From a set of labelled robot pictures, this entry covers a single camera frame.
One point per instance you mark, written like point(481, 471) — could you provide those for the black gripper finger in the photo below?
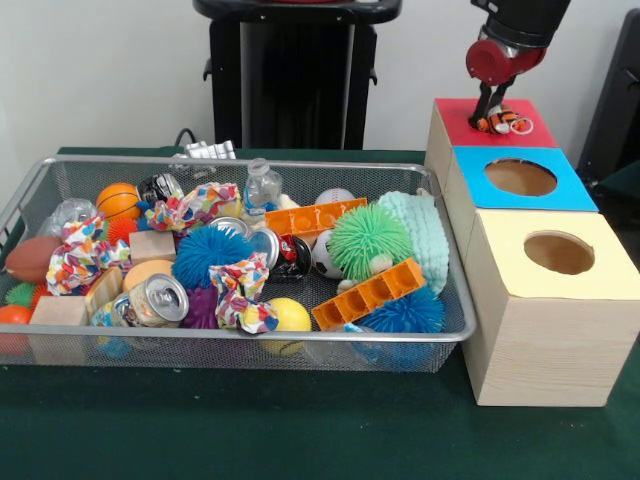
point(502, 95)
point(481, 105)

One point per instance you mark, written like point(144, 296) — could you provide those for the colourful dotted cloth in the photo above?
point(80, 255)

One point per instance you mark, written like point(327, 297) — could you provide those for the green fuzzy ball with eye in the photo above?
point(367, 242)

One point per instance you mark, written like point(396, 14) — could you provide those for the colourful drink can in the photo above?
point(145, 305)

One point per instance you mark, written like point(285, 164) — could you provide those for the black upright panel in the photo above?
point(615, 100)

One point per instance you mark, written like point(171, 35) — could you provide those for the shallow clear mesh bin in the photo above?
point(200, 352)

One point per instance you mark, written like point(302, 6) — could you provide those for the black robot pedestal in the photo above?
point(300, 75)

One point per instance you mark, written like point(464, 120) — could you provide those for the purple spiky ball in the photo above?
point(200, 310)

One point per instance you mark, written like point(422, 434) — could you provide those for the small orange basketball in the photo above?
point(117, 200)

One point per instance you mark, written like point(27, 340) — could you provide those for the small soccer ball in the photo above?
point(322, 255)

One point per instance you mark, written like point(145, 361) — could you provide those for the blue spiky rubber ball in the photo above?
point(212, 255)
point(405, 315)

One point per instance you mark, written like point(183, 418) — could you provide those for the wooden box with three holes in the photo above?
point(550, 350)

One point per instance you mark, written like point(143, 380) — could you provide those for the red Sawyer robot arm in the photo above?
point(525, 20)

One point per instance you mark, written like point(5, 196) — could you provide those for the plain wooden cube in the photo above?
point(59, 311)

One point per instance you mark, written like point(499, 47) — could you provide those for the red-orange ball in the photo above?
point(14, 316)

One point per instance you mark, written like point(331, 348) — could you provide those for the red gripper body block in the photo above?
point(492, 62)

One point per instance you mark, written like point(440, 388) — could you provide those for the brown rubber ball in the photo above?
point(30, 257)

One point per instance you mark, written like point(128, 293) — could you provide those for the orange striped tiger plush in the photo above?
point(497, 120)

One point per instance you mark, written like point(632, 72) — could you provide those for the light blue knitted cloth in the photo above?
point(425, 235)

